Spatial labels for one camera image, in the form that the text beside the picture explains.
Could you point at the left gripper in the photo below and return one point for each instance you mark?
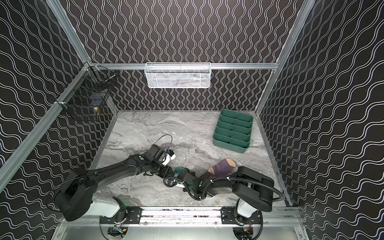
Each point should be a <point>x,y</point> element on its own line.
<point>169,172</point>

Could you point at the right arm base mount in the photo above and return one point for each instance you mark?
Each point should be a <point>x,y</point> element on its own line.
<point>230,216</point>

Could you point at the black wire basket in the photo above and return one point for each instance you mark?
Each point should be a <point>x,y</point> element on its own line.
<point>92,91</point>

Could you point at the aluminium front rail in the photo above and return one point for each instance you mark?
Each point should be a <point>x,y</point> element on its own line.
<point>193,217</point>

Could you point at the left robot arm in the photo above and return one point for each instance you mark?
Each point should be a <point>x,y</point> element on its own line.
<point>75,197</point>

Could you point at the blue orange striped sock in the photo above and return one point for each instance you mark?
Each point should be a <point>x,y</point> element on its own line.
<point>178,170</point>

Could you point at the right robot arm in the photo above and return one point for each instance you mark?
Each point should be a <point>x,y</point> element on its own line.
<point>254,190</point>

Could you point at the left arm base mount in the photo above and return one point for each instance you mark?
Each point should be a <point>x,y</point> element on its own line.
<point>128,215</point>

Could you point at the purple striped sock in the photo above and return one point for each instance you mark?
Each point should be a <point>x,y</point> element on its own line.
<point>221,169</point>

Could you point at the white wire basket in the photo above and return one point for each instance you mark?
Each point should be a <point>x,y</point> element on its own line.
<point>178,75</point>

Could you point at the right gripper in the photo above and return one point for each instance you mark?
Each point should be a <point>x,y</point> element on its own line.
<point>191,181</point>

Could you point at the green compartment tray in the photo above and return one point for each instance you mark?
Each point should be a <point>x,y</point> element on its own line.
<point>233,131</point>

